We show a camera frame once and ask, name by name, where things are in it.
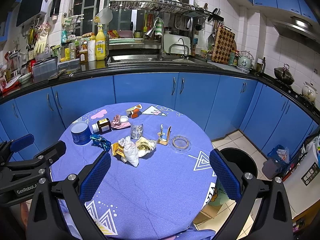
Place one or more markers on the checkered wooden cutting board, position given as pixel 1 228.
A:
pixel 224 43

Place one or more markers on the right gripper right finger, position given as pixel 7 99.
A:
pixel 273 220

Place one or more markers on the crumpled beige paper wrapper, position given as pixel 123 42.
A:
pixel 145 146

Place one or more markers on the mint green kettle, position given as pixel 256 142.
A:
pixel 245 61

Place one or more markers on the grey plastic storage box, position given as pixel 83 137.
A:
pixel 45 68

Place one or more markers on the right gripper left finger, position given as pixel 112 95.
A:
pixel 46 220

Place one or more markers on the torn blue cardboard box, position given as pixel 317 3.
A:
pixel 164 135

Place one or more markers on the small grey bin blue bag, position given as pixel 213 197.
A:
pixel 277 162

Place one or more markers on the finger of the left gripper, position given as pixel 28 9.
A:
pixel 52 154
pixel 13 146

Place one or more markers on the white tissue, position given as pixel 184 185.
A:
pixel 130 151

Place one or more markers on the blue kitchen cabinets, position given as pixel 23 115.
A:
pixel 219 104

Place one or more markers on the metal dish rack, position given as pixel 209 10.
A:
pixel 166 6

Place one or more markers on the clear round plastic lid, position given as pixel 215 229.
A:
pixel 180 143

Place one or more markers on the yellow rubber glove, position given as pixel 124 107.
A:
pixel 42 35

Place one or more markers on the black round trash bin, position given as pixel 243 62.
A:
pixel 241 159

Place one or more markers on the yellow snack wrapper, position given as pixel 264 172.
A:
pixel 118 150

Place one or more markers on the white ceramic pot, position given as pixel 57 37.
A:
pixel 309 92

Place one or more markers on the small white plastic lid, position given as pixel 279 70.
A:
pixel 124 119

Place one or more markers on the range hood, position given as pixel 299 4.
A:
pixel 297 29

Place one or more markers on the clear plastic packet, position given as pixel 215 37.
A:
pixel 136 131

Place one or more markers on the blue foil wrapper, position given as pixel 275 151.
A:
pixel 101 142

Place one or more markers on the blue patterned tablecloth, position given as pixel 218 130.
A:
pixel 160 197

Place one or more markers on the yellow detergent bottle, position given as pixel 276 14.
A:
pixel 100 44

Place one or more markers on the black wok with lid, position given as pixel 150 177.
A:
pixel 283 74

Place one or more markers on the brown bottle yellow label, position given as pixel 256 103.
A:
pixel 102 126

